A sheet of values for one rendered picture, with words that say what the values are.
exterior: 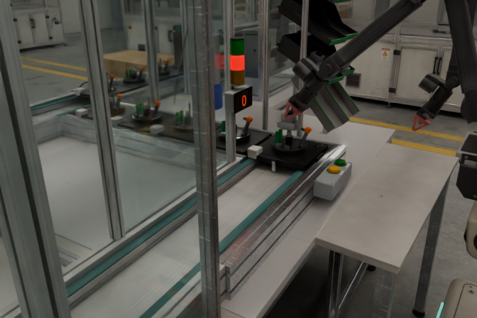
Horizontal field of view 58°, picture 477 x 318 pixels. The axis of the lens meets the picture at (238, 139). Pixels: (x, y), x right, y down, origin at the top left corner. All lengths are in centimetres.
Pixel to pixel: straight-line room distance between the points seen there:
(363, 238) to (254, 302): 43
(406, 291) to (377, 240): 124
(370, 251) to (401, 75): 443
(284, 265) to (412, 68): 456
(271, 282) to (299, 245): 19
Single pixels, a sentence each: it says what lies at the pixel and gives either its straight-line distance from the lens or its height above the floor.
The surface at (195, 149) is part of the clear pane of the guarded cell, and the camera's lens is 77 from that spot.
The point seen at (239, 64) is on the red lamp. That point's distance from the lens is 145.
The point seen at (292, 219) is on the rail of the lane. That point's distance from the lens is 137.
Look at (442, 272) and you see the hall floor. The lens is 283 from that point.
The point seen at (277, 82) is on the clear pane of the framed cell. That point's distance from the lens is 289.
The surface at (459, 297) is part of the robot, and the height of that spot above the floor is 28.
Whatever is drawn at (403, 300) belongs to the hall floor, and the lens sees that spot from 255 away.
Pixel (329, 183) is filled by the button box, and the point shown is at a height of 96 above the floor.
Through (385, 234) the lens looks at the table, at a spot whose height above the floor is 86.
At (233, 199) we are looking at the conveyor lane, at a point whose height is 92.
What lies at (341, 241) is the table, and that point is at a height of 86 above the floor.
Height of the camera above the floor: 162
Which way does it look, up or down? 21 degrees down
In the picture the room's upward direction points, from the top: 1 degrees counter-clockwise
